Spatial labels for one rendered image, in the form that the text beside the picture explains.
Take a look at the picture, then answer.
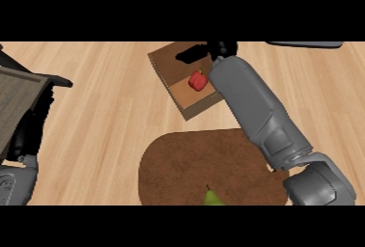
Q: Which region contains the dark grey flat object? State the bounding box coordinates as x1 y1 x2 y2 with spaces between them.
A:
264 41 345 50

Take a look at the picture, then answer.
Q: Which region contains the brown wooden cutting board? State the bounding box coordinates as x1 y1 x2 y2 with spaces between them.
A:
138 127 292 206

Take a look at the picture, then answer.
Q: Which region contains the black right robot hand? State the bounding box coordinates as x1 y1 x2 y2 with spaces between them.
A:
175 41 240 65

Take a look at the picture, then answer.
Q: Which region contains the brown cardboard box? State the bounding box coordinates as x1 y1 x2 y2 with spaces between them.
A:
147 41 225 123

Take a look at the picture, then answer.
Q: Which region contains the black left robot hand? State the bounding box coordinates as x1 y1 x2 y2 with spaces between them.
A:
5 84 58 161

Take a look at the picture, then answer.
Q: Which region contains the green pear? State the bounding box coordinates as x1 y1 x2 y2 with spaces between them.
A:
203 184 227 206

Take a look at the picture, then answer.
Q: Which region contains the red bell pepper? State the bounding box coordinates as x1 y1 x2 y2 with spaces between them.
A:
187 69 211 93

